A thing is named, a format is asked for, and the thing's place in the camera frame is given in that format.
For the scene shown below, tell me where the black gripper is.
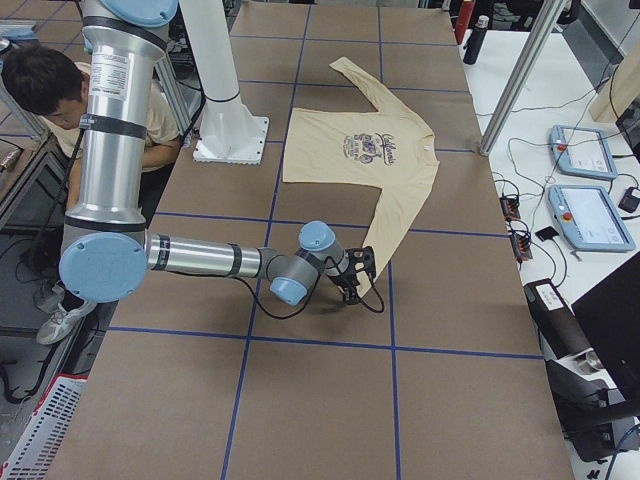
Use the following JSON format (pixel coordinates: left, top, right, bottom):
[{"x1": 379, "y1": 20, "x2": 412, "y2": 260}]
[{"x1": 338, "y1": 246, "x2": 375, "y2": 305}]

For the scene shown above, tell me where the cream long-sleeve printed shirt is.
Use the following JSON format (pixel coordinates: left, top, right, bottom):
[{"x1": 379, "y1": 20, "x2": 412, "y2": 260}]
[{"x1": 283, "y1": 57, "x2": 439, "y2": 271}]

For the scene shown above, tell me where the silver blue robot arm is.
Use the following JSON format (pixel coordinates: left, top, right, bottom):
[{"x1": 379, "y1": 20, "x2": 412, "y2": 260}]
[{"x1": 59, "y1": 1, "x2": 376, "y2": 306}]

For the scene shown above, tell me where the orange terminal board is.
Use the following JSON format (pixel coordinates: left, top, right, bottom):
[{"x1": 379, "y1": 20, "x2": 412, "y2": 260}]
[{"x1": 499, "y1": 196, "x2": 521, "y2": 221}]

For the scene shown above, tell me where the small black phone device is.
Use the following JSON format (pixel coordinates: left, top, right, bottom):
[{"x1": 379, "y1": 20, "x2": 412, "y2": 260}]
[{"x1": 535, "y1": 226, "x2": 559, "y2": 242}]

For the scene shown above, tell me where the black box with label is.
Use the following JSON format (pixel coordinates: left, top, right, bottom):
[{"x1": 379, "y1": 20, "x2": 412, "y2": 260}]
[{"x1": 523, "y1": 279, "x2": 593, "y2": 359}]

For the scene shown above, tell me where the near blue teach pendant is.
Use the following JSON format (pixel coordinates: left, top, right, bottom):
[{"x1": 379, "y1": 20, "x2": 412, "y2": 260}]
[{"x1": 547, "y1": 185, "x2": 636, "y2": 253}]

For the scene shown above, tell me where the blue teach pendant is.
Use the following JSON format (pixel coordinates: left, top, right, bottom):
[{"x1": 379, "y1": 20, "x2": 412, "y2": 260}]
[
  {"x1": 549, "y1": 125, "x2": 618, "y2": 180},
  {"x1": 547, "y1": 185, "x2": 636, "y2": 253}
]

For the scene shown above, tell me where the black monitor with stand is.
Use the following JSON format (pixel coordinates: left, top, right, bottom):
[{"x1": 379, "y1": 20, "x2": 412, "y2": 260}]
[{"x1": 547, "y1": 255, "x2": 639, "y2": 462}]

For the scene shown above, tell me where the far blue teach pendant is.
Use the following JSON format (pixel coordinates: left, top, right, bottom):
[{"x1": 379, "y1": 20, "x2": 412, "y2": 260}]
[{"x1": 549, "y1": 125, "x2": 618, "y2": 180}]

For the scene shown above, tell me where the black water bottle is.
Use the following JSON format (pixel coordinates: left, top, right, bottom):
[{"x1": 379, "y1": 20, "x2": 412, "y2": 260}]
[{"x1": 463, "y1": 15, "x2": 490, "y2": 65}]

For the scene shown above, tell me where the black power adapter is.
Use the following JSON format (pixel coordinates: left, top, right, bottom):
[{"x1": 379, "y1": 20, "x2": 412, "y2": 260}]
[{"x1": 618, "y1": 187, "x2": 640, "y2": 213}]

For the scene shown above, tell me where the red cylinder bottle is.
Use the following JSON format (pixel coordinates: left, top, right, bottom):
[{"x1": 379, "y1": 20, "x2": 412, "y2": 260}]
[{"x1": 454, "y1": 0, "x2": 475, "y2": 45}]

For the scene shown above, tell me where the white perforated plastic basket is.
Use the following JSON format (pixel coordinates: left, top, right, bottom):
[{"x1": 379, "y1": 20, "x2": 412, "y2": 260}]
[{"x1": 1, "y1": 374, "x2": 87, "y2": 479}]

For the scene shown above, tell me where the seated person in beige shirt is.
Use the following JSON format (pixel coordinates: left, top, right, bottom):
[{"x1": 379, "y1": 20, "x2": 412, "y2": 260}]
[{"x1": 1, "y1": 46, "x2": 180, "y2": 346}]

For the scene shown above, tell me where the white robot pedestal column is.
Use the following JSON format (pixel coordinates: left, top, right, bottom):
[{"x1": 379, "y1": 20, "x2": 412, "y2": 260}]
[{"x1": 179, "y1": 0, "x2": 269, "y2": 165}]

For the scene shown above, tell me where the aluminium frame post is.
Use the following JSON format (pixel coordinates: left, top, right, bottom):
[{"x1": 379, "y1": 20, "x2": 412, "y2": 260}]
[{"x1": 479, "y1": 0, "x2": 564, "y2": 157}]

